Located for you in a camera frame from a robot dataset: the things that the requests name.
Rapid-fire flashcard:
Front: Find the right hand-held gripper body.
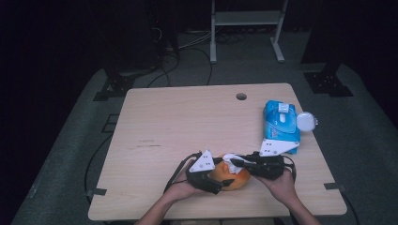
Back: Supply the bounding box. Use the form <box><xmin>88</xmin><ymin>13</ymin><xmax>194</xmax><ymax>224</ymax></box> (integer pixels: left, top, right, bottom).
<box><xmin>246</xmin><ymin>139</ymin><xmax>300</xmax><ymax>182</ymax></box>

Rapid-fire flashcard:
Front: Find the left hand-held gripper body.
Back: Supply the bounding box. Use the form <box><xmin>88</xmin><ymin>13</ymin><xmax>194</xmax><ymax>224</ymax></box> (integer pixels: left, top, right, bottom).
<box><xmin>184</xmin><ymin>149</ymin><xmax>226</xmax><ymax>196</ymax></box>

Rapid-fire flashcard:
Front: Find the white wet wipe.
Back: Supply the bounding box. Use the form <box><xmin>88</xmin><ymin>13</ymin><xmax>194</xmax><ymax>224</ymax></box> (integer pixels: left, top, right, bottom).
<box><xmin>222</xmin><ymin>152</ymin><xmax>247</xmax><ymax>175</ymax></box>

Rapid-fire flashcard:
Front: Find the orange plush toy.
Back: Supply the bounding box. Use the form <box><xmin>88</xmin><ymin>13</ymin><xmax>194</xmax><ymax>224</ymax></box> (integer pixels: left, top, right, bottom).
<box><xmin>207</xmin><ymin>153</ymin><xmax>252</xmax><ymax>192</ymax></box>

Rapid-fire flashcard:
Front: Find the blue wet wipes pack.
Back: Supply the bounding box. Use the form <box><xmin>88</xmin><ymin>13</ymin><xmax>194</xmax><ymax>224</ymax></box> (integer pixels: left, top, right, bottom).
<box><xmin>262</xmin><ymin>99</ymin><xmax>320</xmax><ymax>156</ymax></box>

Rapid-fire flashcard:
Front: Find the person's left hand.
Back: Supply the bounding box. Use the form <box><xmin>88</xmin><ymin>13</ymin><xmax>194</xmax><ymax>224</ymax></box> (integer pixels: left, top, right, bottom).
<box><xmin>162</xmin><ymin>168</ymin><xmax>205</xmax><ymax>203</ymax></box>

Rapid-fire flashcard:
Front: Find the person's right hand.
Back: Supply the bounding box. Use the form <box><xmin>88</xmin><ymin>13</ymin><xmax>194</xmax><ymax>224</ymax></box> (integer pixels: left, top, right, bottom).
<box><xmin>254</xmin><ymin>168</ymin><xmax>298</xmax><ymax>205</ymax></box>

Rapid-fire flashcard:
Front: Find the black tape strip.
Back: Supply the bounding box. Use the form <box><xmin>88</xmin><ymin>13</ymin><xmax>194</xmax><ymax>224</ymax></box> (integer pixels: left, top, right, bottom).
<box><xmin>323</xmin><ymin>182</ymin><xmax>347</xmax><ymax>191</ymax></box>
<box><xmin>85</xmin><ymin>187</ymin><xmax>108</xmax><ymax>198</ymax></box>

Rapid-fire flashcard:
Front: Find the black stand base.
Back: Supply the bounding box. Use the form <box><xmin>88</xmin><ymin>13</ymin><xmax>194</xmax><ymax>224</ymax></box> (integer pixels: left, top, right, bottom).
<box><xmin>92</xmin><ymin>60</ymin><xmax>138</xmax><ymax>102</ymax></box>
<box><xmin>302</xmin><ymin>60</ymin><xmax>355</xmax><ymax>98</ymax></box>

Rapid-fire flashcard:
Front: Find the white metal stand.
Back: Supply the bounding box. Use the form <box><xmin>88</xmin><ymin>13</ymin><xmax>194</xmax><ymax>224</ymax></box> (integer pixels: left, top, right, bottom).
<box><xmin>209</xmin><ymin>0</ymin><xmax>289</xmax><ymax>64</ymax></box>

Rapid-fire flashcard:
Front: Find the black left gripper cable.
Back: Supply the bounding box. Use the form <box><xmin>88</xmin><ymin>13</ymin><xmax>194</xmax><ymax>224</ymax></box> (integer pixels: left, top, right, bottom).
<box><xmin>162</xmin><ymin>151</ymin><xmax>203</xmax><ymax>193</ymax></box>

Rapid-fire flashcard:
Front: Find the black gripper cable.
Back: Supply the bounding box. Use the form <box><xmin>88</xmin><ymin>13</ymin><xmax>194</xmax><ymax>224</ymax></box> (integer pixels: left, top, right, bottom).
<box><xmin>162</xmin><ymin>151</ymin><xmax>203</xmax><ymax>193</ymax></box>
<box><xmin>281</xmin><ymin>155</ymin><xmax>298</xmax><ymax>184</ymax></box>

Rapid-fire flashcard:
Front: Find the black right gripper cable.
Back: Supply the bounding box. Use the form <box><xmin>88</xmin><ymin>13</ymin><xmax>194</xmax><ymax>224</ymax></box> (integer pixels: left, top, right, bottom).
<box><xmin>281</xmin><ymin>155</ymin><xmax>298</xmax><ymax>184</ymax></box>

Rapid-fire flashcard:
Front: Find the black floor cable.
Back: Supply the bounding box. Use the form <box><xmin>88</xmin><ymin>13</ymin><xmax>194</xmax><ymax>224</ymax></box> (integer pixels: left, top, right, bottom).
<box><xmin>340</xmin><ymin>187</ymin><xmax>361</xmax><ymax>225</ymax></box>
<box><xmin>145</xmin><ymin>48</ymin><xmax>182</xmax><ymax>89</ymax></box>
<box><xmin>187</xmin><ymin>46</ymin><xmax>214</xmax><ymax>87</ymax></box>
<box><xmin>83</xmin><ymin>133</ymin><xmax>114</xmax><ymax>203</ymax></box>

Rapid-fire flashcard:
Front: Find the black cable bundle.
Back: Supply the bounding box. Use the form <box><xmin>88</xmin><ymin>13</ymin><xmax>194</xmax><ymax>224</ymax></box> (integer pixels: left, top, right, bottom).
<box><xmin>215</xmin><ymin>30</ymin><xmax>249</xmax><ymax>45</ymax></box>

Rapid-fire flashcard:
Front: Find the white floor cable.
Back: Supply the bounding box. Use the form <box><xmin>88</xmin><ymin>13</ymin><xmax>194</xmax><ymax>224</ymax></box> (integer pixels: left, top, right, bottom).
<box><xmin>177</xmin><ymin>28</ymin><xmax>214</xmax><ymax>52</ymax></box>

